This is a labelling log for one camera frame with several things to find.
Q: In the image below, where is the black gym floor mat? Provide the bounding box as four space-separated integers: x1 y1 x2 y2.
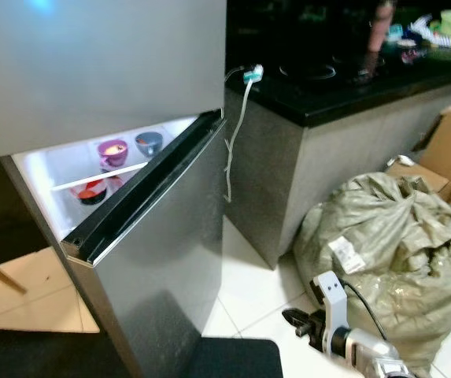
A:
0 154 53 265

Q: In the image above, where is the grey freezer door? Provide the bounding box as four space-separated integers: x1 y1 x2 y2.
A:
0 0 227 158

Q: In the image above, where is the teal white charger plug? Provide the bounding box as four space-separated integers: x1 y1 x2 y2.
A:
242 65 265 85

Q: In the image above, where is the red and black bowl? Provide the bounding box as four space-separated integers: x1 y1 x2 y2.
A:
72 180 112 206

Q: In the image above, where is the pink brown bottle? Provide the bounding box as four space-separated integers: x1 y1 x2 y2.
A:
371 0 395 54

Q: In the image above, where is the grey two-door fridge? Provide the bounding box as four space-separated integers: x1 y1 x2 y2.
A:
0 0 227 378

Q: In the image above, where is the white charging cable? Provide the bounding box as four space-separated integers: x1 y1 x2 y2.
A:
224 67 256 204

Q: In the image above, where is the grey fridge door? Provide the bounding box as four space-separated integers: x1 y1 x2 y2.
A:
61 110 227 378

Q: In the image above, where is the large brown cardboard box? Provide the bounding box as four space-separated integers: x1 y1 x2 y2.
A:
386 106 451 229

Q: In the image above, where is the purple bowl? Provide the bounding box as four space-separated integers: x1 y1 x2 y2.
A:
98 139 130 170

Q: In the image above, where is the black fabric rug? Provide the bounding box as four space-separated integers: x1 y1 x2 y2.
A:
0 327 283 378

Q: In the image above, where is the black top kitchen counter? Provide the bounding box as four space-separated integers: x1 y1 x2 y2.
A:
224 0 451 270

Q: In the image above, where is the blue grey bowl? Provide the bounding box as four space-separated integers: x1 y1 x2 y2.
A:
135 132 165 157

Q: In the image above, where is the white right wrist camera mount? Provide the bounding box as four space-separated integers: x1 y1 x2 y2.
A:
312 271 348 347

